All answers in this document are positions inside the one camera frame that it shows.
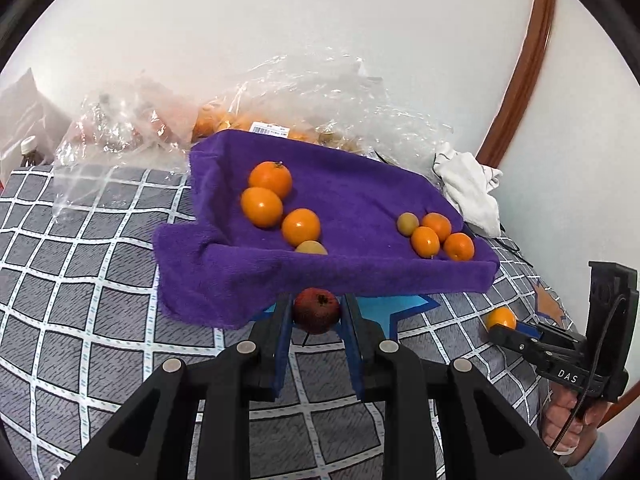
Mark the large orange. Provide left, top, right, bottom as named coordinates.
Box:
left=240, top=187, right=284, bottom=229
left=248, top=161, right=293, bottom=201
left=281, top=208, right=322, bottom=247

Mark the large clear plastic bag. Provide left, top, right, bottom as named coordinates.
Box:
left=192, top=52, right=456, bottom=181

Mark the person's right forearm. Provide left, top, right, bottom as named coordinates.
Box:
left=567, top=430, right=615, bottom=480

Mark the grey checked blanket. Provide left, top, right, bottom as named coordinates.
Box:
left=0, top=165, right=576, bottom=480

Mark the crumpled white cloth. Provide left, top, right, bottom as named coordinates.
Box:
left=432, top=141, right=503, bottom=238

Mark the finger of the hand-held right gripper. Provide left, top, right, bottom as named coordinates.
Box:
left=516, top=323, right=586, bottom=351
left=488, top=326, right=551, bottom=368

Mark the dark bottle with white cap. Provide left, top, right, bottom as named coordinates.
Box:
left=20, top=136, right=40, bottom=167

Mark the dark red pomegranate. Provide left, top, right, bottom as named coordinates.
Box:
left=292, top=287, right=342, bottom=335

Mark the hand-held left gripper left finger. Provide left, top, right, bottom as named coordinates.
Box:
left=60, top=293, right=294, bottom=480

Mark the black cable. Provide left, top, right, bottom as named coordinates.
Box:
left=550, top=294, right=628, bottom=453

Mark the white barcode label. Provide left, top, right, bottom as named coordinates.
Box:
left=250, top=121, right=291, bottom=137

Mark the crumpled clear plastic bag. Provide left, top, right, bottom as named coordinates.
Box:
left=54, top=80, right=197, bottom=221

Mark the brown wooden frame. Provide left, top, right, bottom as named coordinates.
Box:
left=475, top=0, right=558, bottom=166

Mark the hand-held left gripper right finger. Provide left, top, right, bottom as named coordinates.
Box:
left=341, top=293, right=571, bottom=480

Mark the pile of bagged oranges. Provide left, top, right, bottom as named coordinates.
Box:
left=192, top=104, right=361, bottom=153

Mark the white plastic shopping bag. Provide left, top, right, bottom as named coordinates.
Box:
left=0, top=67, right=73, bottom=171

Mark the purple towel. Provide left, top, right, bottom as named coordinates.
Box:
left=152, top=129, right=501, bottom=331

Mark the person's right hand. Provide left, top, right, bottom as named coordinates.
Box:
left=544, top=387, right=608, bottom=455

